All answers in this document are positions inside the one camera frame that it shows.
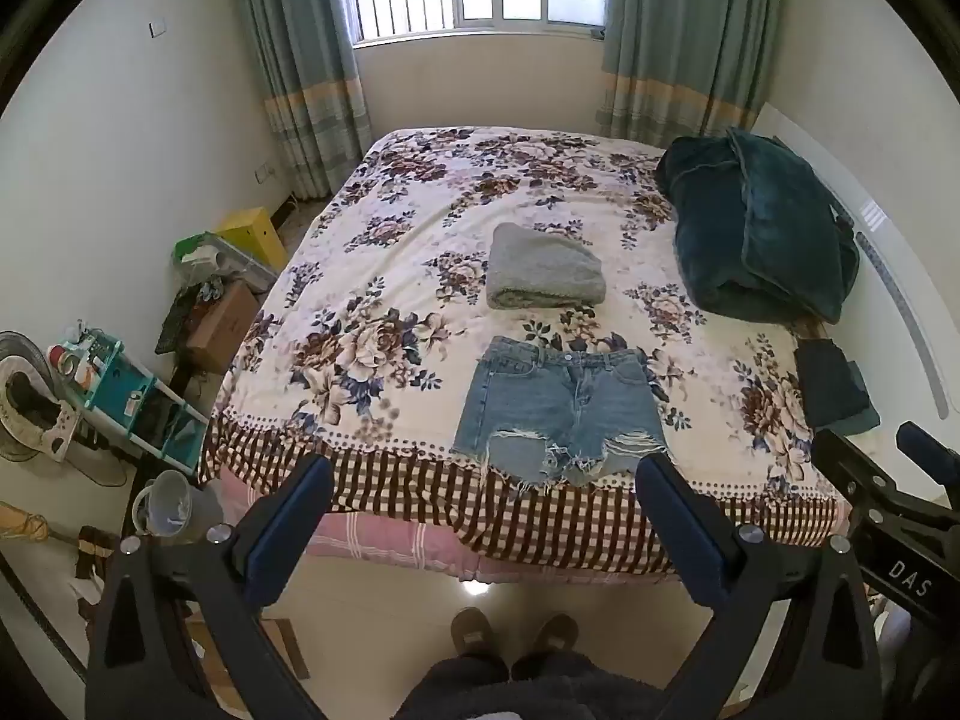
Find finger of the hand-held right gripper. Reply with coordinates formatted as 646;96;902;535
812;427;914;515
896;421;960;485

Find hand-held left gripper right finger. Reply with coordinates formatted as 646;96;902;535
634;452;887;720

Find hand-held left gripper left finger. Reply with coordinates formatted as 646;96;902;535
85;452;335;720

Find blue denim short pants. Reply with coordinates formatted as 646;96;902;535
452;336;671;488

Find dark folded clothes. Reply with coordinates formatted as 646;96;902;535
794;338;881;433

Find flat cardboard sheet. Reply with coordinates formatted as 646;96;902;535
182;606;310;681

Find grey bucket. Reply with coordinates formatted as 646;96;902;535
130;469;225;542

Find brown slipper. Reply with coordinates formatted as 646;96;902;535
449;607;510;680
510;613;581;681

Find white headboard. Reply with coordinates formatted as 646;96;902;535
750;101;960;422

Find brown cardboard box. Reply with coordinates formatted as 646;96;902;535
185;281;263;375

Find person's dark fuzzy trouser legs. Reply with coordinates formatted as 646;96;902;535
393;652;670;720

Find teal shelf rack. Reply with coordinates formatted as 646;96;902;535
70;328;212;475

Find dark green folded blanket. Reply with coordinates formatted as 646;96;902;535
655;128;860;324

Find clear box with green lid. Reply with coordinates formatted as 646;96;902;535
173;232;278;294

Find white floor fan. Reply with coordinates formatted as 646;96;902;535
0;329;80;467

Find bed with floral sheet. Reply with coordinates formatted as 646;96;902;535
196;127;856;580

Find grey folded knit cloth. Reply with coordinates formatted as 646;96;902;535
486;223;605;311

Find yellow box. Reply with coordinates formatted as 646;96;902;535
215;206;288;272

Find teal curtain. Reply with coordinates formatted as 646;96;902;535
595;0;785;148
229;0;373;200

